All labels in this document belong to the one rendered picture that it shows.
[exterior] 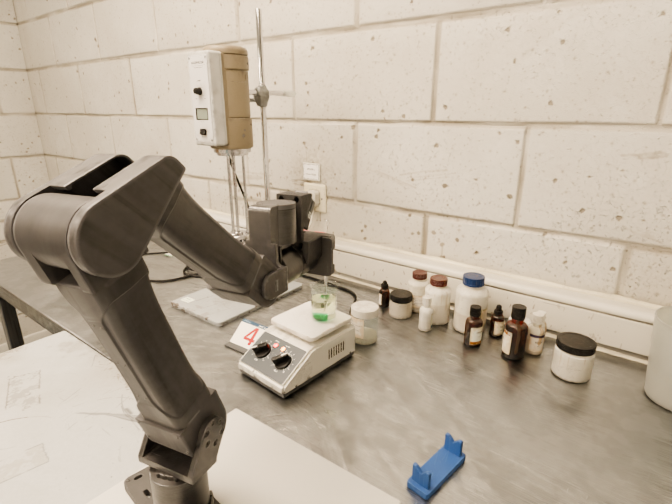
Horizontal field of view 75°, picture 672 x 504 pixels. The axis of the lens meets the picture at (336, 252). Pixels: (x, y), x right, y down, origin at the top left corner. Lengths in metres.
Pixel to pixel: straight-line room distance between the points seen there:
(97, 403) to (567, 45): 1.09
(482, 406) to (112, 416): 0.62
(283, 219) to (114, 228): 0.29
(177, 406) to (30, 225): 0.23
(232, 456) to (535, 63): 0.92
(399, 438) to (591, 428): 0.31
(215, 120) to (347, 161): 0.40
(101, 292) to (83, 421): 0.48
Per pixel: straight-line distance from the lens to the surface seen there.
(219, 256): 0.51
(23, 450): 0.85
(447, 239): 1.15
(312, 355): 0.82
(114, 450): 0.79
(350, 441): 0.73
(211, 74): 1.05
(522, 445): 0.78
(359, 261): 1.25
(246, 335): 0.97
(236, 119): 1.08
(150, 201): 0.41
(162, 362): 0.48
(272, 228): 0.60
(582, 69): 1.04
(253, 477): 0.67
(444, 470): 0.69
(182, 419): 0.51
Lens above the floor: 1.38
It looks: 18 degrees down
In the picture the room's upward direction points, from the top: straight up
